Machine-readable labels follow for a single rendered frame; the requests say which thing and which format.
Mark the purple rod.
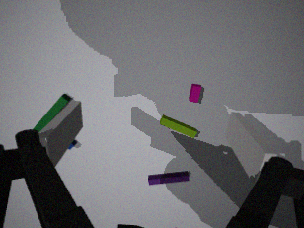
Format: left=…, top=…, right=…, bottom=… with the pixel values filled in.
left=148, top=171, right=190, bottom=185

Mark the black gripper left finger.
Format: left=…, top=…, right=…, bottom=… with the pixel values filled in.
left=0, top=101, right=94, bottom=228

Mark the magenta block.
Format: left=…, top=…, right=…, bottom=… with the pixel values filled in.
left=189, top=84, right=201, bottom=103

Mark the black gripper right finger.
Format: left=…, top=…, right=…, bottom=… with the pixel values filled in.
left=225, top=112, right=304, bottom=228

